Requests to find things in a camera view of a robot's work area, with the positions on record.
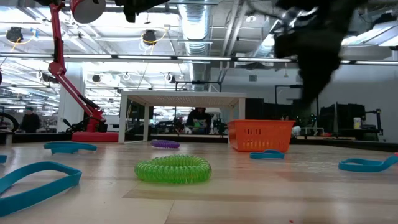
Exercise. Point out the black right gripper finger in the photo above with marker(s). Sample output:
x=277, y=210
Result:
x=309, y=81
x=326, y=71

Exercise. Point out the red desk lamp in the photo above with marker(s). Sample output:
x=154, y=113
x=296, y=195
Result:
x=93, y=137

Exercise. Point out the white cup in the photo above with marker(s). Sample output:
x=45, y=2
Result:
x=357, y=123

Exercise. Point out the orange plastic basket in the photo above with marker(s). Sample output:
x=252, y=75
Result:
x=261, y=137

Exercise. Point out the white perforated metal shelf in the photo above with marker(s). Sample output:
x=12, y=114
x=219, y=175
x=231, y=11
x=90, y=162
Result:
x=183, y=95

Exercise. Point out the person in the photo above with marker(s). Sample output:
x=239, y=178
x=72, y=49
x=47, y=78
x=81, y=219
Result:
x=30, y=121
x=199, y=119

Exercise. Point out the black round wheel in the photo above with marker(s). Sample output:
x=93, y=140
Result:
x=17, y=124

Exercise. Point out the tall black stand frame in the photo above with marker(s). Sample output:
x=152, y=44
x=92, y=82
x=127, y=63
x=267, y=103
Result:
x=283, y=86

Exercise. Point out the low black stand frame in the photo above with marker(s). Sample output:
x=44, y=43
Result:
x=199, y=82

